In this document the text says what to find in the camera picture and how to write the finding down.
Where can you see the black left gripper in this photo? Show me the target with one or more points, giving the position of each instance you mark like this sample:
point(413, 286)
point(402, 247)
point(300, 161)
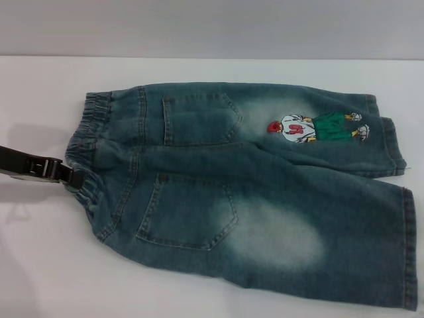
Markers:
point(30, 167)

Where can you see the blue denim shorts with cartoon patch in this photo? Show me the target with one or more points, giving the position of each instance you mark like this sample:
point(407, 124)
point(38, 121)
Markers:
point(232, 198)

